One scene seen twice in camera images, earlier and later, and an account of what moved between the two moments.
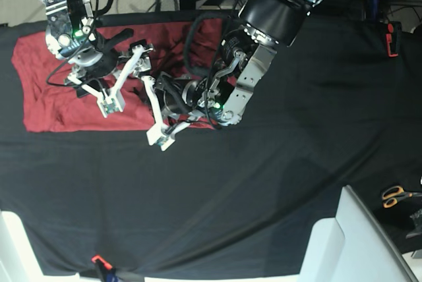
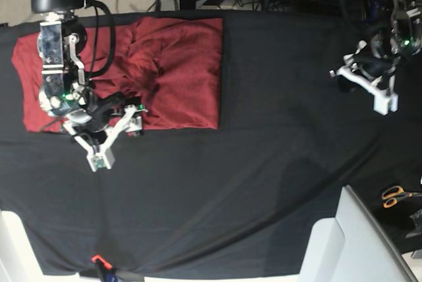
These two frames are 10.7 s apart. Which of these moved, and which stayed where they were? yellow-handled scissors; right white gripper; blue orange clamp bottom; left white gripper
Moved: right white gripper; left white gripper
Stayed: blue orange clamp bottom; yellow-handled scissors
